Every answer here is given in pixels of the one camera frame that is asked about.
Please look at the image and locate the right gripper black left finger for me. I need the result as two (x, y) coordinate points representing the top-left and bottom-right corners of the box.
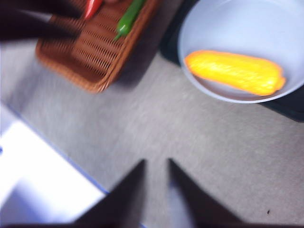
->
(71, 159), (147, 228)

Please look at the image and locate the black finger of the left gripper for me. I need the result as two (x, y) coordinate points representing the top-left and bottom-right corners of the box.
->
(0, 0), (83, 18)
(0, 14), (77, 42)

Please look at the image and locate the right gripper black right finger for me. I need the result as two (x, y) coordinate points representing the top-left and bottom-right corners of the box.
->
(168, 158), (245, 228)

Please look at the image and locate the yellow corn cob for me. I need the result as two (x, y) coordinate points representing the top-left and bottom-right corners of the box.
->
(184, 49), (287, 97)

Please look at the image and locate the blue round plate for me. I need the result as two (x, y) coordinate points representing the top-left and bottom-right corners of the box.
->
(177, 0), (304, 104)

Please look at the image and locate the brown wicker basket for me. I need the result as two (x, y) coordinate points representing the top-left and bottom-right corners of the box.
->
(35, 0), (162, 94)

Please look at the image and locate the green chili pepper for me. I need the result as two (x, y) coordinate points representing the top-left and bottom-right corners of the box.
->
(113, 0), (147, 41)

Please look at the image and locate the black rectangular tray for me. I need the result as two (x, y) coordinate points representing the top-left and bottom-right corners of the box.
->
(160, 0), (304, 123)

